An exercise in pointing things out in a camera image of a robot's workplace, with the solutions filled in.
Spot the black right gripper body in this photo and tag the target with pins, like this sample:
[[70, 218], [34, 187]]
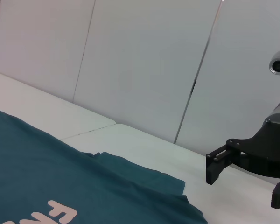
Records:
[[266, 149]]

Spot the teal t-shirt with FREE print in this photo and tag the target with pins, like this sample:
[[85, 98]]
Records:
[[60, 175]]

